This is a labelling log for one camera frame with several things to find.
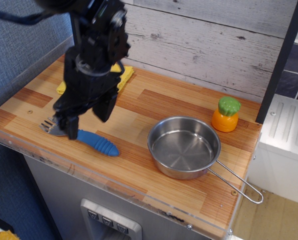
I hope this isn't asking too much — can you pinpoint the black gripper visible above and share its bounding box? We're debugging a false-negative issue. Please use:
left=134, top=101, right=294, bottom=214
left=53, top=47, right=121, bottom=140

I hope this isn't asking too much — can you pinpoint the blue handled metal fork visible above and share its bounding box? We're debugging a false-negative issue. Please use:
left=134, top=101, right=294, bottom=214
left=39, top=117, right=120, bottom=157

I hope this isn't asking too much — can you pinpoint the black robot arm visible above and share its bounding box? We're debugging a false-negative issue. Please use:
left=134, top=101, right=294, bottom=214
left=36, top=0, right=130, bottom=140

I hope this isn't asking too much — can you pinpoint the yellow folded cloth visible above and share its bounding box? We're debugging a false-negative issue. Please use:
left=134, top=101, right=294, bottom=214
left=56, top=63, right=134, bottom=95

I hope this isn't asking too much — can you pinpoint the orange toy carrot green top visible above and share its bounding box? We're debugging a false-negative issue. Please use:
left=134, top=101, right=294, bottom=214
left=211, top=96, right=241, bottom=133

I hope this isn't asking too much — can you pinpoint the silver dispenser panel with buttons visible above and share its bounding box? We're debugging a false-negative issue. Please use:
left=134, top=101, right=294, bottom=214
left=80, top=198, right=143, bottom=240

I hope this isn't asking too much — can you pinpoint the yellow object bottom left corner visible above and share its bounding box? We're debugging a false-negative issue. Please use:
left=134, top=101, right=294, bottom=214
left=0, top=230, right=20, bottom=240

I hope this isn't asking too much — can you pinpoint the white ribbed cabinet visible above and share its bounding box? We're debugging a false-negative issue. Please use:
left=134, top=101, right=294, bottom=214
left=248, top=94, right=298, bottom=203

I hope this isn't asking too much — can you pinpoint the small steel pan wire handle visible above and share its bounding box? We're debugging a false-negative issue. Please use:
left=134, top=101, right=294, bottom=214
left=147, top=116, right=264, bottom=205

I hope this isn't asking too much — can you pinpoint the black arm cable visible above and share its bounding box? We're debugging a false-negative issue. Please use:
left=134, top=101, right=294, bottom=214
left=0, top=8, right=55, bottom=26

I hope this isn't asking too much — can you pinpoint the dark right shelf post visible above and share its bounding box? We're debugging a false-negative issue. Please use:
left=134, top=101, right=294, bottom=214
left=255, top=1, right=298, bottom=124

